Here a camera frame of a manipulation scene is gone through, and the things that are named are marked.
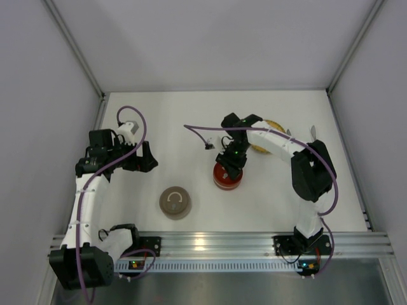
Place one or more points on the round bamboo tray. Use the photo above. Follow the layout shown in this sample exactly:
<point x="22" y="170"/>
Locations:
<point x="266" y="142"/>

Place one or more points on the red round lid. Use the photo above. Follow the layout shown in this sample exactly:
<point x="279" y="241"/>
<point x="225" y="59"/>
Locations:
<point x="221" y="174"/>

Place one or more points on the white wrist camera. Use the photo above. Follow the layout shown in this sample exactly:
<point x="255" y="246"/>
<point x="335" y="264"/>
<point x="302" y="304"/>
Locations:
<point x="214" y="143"/>
<point x="126" y="131"/>

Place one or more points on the left aluminium frame post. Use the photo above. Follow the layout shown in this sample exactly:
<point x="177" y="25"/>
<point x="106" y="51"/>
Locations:
<point x="62" y="26"/>

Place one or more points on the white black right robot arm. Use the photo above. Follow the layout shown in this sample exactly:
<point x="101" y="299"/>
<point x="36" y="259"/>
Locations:
<point x="311" y="170"/>

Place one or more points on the beige round lid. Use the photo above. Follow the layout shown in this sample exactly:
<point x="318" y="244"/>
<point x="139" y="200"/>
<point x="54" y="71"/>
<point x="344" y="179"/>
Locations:
<point x="175" y="194"/>

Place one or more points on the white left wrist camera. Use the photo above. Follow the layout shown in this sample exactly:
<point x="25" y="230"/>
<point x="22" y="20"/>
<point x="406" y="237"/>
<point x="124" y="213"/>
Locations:
<point x="126" y="131"/>

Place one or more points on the steel serving tongs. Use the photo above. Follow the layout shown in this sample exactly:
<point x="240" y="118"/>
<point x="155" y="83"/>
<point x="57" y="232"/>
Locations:
<point x="312" y="131"/>

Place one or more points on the red steel bowl container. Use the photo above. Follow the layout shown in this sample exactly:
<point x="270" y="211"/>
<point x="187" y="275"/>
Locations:
<point x="226" y="185"/>

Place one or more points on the aluminium frame post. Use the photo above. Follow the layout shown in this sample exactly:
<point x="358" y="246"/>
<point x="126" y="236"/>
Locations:
<point x="62" y="26"/>
<point x="356" y="42"/>

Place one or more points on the right aluminium frame post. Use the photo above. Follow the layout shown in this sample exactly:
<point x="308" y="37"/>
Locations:
<point x="356" y="42"/>

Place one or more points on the slotted cable duct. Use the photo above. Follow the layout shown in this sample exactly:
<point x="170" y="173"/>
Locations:
<point x="217" y="266"/>

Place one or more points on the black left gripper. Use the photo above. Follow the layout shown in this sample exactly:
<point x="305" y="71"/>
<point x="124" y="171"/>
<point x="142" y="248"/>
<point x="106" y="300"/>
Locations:
<point x="137" y="159"/>

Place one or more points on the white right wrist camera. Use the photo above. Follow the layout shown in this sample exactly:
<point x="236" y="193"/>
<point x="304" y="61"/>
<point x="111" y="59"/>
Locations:
<point x="214" y="143"/>

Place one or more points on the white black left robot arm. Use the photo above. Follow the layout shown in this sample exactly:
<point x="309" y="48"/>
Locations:
<point x="84" y="259"/>

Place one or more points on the aluminium front rail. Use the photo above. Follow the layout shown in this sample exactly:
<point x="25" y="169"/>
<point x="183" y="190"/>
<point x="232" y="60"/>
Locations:
<point x="201" y="245"/>

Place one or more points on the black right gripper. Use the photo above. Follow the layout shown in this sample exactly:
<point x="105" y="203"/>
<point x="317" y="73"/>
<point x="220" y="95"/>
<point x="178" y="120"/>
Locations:
<point x="231" y="160"/>

